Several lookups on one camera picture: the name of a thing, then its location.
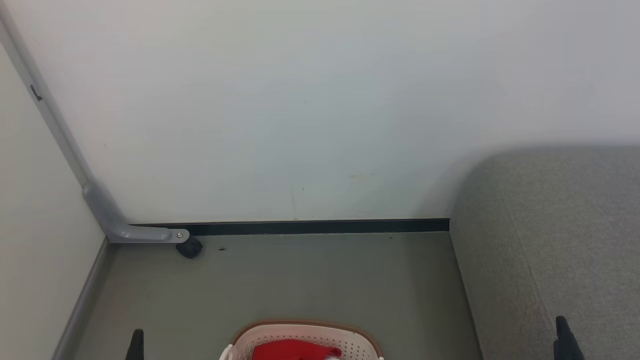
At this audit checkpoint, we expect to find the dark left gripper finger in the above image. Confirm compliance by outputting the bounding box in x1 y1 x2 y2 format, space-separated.
125 329 146 360

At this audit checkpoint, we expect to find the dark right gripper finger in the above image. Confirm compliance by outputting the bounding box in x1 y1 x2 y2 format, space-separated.
554 316 585 360

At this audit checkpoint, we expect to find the red white striped jersey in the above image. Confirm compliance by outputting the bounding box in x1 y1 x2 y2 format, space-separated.
251 339 343 360

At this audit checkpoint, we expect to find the grey fabric sofa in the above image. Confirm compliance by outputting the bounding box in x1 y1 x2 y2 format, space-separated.
448 145 640 360

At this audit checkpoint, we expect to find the grey skirting strip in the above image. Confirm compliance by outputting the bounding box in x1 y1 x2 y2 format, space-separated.
52 237 113 360

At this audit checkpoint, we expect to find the black caster wheel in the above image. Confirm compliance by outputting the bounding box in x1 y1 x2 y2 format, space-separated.
176 237 203 259

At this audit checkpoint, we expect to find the cream perforated laundry basket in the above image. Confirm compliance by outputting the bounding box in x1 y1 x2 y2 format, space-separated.
219 321 385 360

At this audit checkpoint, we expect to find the black baseboard strip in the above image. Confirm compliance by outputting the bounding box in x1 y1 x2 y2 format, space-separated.
131 218 450 237

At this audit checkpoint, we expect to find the grey metal partition frame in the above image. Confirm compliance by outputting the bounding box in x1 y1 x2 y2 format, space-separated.
0 5 190 244

